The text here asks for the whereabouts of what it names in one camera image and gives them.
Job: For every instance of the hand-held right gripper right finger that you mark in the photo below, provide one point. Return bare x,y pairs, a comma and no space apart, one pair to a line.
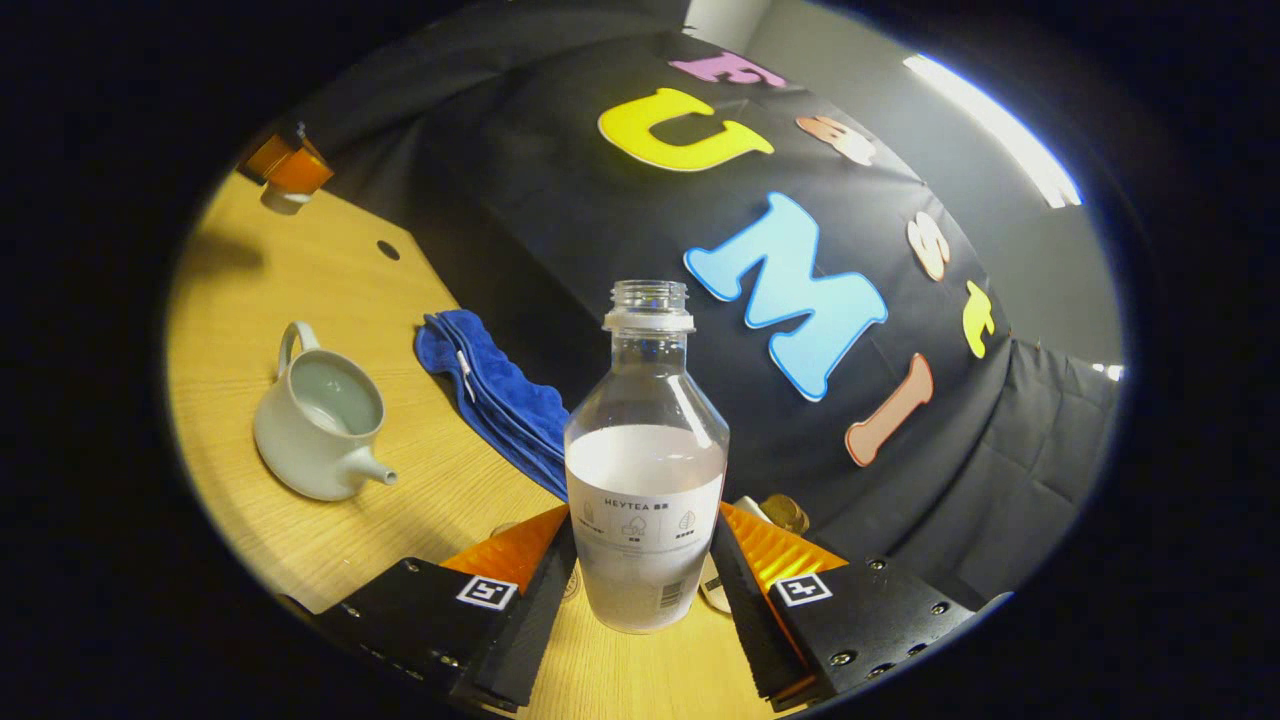
745,610

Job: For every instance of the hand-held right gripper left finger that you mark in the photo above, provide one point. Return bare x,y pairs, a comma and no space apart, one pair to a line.
540,610

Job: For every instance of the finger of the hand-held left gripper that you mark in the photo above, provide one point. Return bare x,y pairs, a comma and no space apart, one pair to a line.
305,172
265,160

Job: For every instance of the clear plastic water bottle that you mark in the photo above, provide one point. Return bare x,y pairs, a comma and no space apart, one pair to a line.
645,500

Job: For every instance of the white ceramic teacup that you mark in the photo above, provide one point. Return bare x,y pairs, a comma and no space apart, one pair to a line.
300,455

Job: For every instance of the white toaster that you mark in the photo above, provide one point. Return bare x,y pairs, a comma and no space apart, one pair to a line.
712,592

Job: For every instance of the black table grommet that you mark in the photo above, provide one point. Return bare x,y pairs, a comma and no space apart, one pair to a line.
388,250

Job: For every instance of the blue folded towel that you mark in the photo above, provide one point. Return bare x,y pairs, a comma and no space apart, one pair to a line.
500,400

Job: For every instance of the black backdrop cloth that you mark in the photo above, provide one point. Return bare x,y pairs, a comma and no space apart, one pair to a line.
560,200

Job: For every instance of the ceiling light panel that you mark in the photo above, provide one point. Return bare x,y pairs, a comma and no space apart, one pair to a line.
1108,372

